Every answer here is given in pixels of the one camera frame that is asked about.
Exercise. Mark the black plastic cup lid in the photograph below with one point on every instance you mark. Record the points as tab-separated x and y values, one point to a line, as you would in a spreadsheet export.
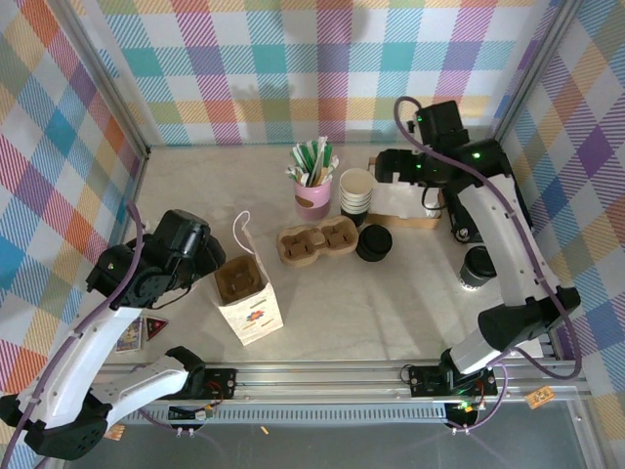
477	259

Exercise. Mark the white smiley print paper bag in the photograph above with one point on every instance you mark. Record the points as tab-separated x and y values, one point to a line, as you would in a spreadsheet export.
254	317

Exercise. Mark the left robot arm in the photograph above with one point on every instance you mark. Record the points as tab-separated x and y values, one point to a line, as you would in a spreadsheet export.
97	352

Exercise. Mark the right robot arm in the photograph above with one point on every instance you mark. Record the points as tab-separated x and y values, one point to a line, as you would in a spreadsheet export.
508	244

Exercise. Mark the black flat box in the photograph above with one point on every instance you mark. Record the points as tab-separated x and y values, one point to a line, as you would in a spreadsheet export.
464	220

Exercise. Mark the red triangle sticker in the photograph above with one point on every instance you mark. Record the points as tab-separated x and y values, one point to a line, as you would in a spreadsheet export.
154	326

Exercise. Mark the stack of white napkins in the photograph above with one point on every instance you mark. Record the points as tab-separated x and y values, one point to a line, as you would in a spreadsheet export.
400	200

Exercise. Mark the box of white napkins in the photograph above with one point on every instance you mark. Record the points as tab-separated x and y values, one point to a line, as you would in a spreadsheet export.
405	224

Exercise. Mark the yellow purple picture card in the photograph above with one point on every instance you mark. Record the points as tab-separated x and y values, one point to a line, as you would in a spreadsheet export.
128	337

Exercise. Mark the stack of brown cup carriers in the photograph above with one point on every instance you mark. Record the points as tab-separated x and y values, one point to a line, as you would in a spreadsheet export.
298	254

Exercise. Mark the stack of black cup lids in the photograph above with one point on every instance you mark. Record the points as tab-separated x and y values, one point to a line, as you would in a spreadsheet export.
373	244

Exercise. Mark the white wrapped straw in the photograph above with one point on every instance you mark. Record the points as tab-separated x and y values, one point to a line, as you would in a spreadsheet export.
293	172
320	149

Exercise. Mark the pink straw holder cup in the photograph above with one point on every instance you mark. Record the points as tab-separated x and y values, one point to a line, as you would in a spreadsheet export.
312	202

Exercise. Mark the wooden stirrer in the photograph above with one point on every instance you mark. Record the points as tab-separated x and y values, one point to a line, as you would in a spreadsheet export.
318	176

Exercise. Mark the orange tag sticker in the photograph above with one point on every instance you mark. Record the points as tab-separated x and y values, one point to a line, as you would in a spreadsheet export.
116	432
539	396

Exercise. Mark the grey metal base panel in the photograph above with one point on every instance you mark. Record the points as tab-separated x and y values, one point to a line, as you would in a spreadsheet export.
342	449

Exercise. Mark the aluminium frame post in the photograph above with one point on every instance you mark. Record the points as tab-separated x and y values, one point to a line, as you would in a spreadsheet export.
107	83
532	73

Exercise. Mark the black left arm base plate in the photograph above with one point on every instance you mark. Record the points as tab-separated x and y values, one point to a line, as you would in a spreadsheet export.
222	383

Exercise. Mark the aluminium frame rail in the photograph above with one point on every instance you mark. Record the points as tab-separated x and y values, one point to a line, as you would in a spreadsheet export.
317	386

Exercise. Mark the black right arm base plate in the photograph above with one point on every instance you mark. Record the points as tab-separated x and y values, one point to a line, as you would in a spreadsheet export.
425	381

